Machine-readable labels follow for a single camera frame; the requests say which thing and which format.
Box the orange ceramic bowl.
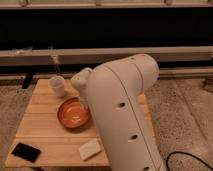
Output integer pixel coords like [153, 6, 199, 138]
[57, 98, 91, 129]

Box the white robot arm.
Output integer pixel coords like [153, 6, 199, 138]
[71, 54, 166, 171]

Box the translucent plastic cup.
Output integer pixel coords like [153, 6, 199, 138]
[48, 75, 65, 97]

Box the white sponge block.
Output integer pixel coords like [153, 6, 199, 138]
[78, 139, 102, 161]

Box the wooden table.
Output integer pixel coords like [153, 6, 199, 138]
[4, 78, 156, 169]

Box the black smartphone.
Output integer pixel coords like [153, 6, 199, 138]
[11, 142, 41, 162]

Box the black cable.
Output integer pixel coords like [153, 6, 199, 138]
[165, 151, 213, 171]

